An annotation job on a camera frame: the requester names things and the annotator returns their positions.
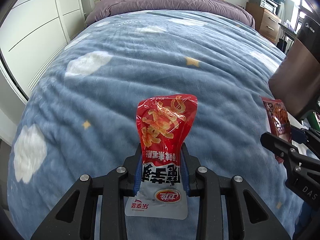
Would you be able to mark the purple duvet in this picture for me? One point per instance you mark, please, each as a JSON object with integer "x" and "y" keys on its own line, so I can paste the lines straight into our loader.
{"x": 107, "y": 8}

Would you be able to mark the dark red snack packet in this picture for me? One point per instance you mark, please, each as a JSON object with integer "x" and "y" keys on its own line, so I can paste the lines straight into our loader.
{"x": 279, "y": 125}

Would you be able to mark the white wardrobe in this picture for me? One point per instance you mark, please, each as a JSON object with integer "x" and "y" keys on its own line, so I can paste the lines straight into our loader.
{"x": 33, "y": 34}

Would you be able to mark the brown black electric kettle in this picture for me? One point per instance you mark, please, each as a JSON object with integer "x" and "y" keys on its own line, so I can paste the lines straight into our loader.
{"x": 296, "y": 81}

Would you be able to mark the wooden drawer cabinet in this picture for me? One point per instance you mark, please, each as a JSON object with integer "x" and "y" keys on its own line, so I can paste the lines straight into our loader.
{"x": 266, "y": 23}

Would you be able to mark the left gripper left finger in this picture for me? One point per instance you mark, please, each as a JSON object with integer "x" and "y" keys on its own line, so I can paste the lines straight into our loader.
{"x": 133, "y": 165}

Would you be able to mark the grey printer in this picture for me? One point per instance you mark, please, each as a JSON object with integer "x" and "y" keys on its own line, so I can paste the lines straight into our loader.
{"x": 270, "y": 5}

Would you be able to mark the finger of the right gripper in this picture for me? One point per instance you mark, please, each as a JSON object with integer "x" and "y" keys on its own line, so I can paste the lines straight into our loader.
{"x": 284, "y": 150}
{"x": 309, "y": 137}

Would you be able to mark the red white spicy snack packet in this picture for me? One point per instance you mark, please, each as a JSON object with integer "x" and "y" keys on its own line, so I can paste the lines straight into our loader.
{"x": 163, "y": 122}

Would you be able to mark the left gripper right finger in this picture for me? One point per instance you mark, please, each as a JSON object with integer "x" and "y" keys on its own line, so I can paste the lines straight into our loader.
{"x": 194, "y": 182}

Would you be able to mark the green tray box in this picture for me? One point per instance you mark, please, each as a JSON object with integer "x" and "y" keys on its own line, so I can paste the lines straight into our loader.
{"x": 313, "y": 121}

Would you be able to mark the blue cloud blanket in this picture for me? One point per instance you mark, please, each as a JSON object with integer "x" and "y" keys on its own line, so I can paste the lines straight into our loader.
{"x": 81, "y": 116}

